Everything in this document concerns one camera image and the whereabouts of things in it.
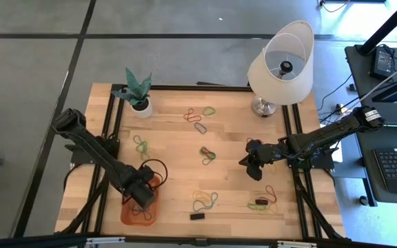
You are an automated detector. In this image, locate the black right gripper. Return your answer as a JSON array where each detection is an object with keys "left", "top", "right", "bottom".
[{"left": 238, "top": 139, "right": 281, "bottom": 182}]

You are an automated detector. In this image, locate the white shade silver table lamp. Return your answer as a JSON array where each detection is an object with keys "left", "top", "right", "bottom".
[{"left": 246, "top": 19, "right": 315, "bottom": 118}]

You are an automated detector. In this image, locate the orange plastic bin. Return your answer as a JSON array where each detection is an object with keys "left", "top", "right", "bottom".
[{"left": 120, "top": 174, "right": 162, "bottom": 227}]

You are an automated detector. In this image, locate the black side desk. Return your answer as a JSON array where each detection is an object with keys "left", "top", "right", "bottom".
[{"left": 344, "top": 43, "right": 397, "bottom": 207}]

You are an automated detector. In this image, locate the black diagonal pole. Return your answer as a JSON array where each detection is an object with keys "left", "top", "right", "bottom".
[{"left": 358, "top": 0, "right": 397, "bottom": 56}]

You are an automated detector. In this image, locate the green plant in white pot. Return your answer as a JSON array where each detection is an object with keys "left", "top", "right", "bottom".
[{"left": 111, "top": 67, "right": 154, "bottom": 119}]

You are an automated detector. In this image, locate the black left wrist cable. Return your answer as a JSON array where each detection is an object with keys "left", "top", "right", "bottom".
[{"left": 139, "top": 158, "right": 169, "bottom": 189}]

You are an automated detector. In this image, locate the black aluminium table frame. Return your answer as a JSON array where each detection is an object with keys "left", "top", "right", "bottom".
[{"left": 55, "top": 83, "right": 351, "bottom": 242}]

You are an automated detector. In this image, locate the thin white rod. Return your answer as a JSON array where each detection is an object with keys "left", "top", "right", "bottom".
[{"left": 356, "top": 54, "right": 397, "bottom": 103}]

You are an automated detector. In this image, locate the black crossbar with silver brackets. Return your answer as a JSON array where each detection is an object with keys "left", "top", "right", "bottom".
[{"left": 0, "top": 233, "right": 397, "bottom": 248}]

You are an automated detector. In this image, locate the black power adapter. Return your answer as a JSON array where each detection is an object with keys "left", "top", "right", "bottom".
[{"left": 369, "top": 46, "right": 395, "bottom": 81}]

